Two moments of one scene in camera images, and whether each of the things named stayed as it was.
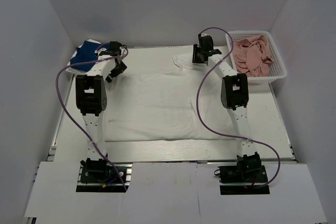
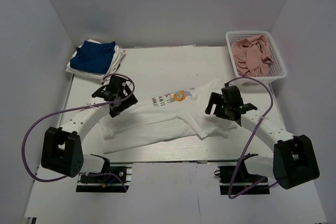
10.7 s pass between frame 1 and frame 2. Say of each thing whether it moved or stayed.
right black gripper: moved
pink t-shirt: stayed
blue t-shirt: stayed
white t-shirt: moved
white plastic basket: stayed
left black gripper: moved
